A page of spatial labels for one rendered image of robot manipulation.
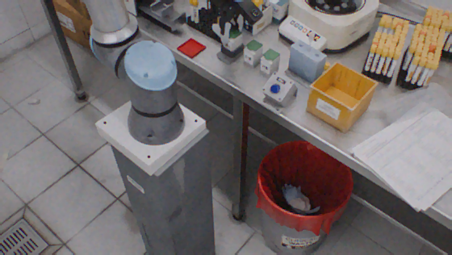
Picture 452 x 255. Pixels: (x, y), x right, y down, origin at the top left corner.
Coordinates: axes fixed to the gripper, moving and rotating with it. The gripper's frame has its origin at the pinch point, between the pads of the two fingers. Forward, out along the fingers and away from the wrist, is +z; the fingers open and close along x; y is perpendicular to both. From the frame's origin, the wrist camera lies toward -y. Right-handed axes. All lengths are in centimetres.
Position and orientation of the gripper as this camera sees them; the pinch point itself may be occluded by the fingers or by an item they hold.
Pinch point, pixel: (232, 38)
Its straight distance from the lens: 139.7
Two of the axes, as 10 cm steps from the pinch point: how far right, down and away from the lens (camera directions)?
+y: -7.4, -5.2, 4.3
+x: -6.8, 5.7, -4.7
